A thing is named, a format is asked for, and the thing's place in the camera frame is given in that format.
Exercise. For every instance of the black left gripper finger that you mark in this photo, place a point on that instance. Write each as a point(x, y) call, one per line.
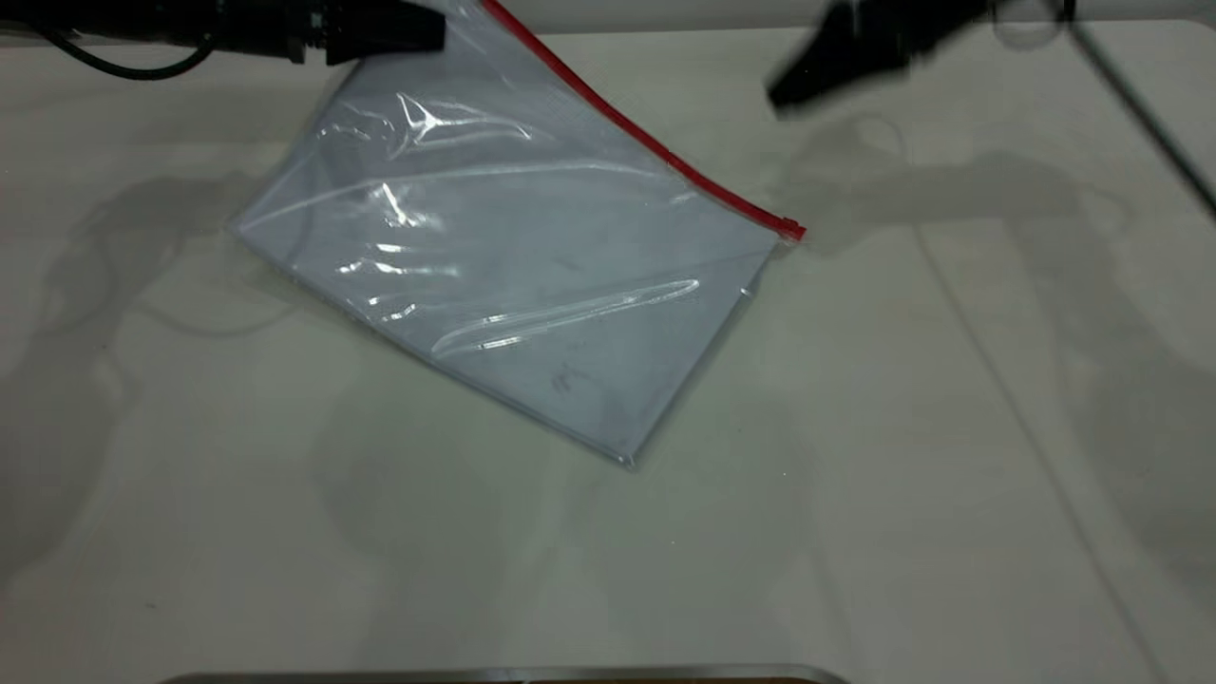
point(385, 43)
point(389, 13)

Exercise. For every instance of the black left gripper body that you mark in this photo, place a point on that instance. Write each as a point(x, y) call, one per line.
point(271, 24)

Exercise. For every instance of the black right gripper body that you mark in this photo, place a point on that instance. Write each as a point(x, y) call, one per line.
point(888, 33)

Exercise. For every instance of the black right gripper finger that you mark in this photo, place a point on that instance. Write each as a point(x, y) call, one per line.
point(807, 81)

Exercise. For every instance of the red zipper slider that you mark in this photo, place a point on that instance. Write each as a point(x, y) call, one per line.
point(789, 228)

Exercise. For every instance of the transparent bag with red zipper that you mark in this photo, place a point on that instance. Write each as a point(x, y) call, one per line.
point(513, 256)

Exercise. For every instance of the grey metal strip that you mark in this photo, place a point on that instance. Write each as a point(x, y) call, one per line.
point(513, 675)

